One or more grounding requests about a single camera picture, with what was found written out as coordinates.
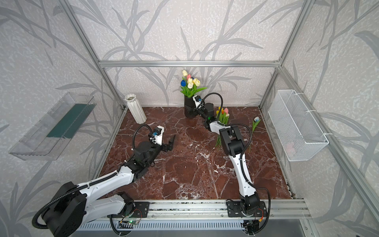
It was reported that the black cylindrical vase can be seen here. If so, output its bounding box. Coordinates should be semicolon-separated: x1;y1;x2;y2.
184;96;197;118

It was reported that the bunch of remaining tulips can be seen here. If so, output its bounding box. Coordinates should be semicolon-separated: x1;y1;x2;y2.
215;107;230;148

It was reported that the pale yellow tulip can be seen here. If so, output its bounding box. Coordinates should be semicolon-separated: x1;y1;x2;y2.
187;78;194;89

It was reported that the white ribbed vase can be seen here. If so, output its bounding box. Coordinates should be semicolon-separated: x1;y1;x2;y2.
125;94;147;124

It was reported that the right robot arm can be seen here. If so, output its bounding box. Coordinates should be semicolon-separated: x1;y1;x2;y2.
192;100;260;216

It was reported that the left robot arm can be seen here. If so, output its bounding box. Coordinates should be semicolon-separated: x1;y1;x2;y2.
32;136;175;237

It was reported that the light blue tulip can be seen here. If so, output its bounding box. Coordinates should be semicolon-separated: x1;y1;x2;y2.
251;117;261;133

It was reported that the pink object in basket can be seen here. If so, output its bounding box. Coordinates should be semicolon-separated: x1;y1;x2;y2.
285;142;296;158

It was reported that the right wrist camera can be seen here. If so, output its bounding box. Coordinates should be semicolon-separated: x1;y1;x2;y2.
193;95;204;110

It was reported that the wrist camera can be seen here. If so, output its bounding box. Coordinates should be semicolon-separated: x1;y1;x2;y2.
193;95;204;110
150;125;164;146

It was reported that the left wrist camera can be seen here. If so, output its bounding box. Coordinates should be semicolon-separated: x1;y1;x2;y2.
150;125;164;146

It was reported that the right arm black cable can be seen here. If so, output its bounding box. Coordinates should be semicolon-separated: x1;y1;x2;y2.
201;92;271;235

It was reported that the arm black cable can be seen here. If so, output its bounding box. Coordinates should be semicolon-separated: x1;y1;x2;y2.
201;92;271;235
32;123;154;230

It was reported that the horizontal aluminium frame bar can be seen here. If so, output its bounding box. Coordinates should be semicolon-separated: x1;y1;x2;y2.
99;60;279;68

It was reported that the clear plastic wall tray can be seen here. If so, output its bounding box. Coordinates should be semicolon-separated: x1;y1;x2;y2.
9;92;97;161

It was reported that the white wire mesh basket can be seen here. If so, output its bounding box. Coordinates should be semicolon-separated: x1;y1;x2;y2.
268;89;329;162

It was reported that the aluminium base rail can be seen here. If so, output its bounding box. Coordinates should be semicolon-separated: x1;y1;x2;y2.
60;199;311;230

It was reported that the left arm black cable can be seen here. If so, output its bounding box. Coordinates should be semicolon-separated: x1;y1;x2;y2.
32;123;154;230

